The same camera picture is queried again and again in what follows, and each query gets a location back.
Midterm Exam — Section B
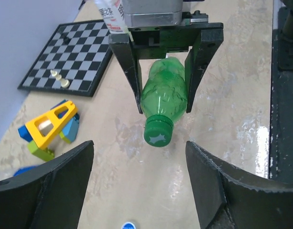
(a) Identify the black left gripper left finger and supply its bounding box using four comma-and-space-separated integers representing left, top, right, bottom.
0, 140, 94, 229

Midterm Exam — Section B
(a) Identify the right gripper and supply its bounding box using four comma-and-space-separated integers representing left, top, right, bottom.
109, 10, 224, 114

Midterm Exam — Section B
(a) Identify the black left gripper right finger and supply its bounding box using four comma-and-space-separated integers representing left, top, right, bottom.
185, 141, 293, 229

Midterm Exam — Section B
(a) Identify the green plastic bottle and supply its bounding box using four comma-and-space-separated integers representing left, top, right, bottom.
141, 57, 187, 123

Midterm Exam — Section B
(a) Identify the Pocari Sweat white cap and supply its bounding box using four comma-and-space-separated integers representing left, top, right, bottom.
121, 221, 138, 229

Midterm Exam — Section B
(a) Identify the green bottle cap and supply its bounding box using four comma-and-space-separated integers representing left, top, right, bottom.
143, 114, 173, 147

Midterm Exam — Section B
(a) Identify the Pepsi label clear bottle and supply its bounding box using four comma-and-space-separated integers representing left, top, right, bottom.
13, 166, 37, 176

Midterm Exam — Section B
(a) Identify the clear fruit drink bottle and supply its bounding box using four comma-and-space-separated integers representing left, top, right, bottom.
94, 0, 127, 34

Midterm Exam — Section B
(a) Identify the yellow triangle toy block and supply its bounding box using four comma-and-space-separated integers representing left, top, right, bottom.
25, 100, 79, 150

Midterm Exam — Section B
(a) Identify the teal green toy block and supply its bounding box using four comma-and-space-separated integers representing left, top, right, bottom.
59, 117, 79, 144

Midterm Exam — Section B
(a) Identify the black white chessboard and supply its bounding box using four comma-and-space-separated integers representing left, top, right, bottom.
18, 20, 112, 97

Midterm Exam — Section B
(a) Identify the black chess piece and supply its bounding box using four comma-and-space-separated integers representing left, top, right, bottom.
61, 34, 71, 45

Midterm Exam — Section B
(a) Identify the black table edge rail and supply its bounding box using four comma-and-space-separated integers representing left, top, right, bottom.
267, 7, 293, 184

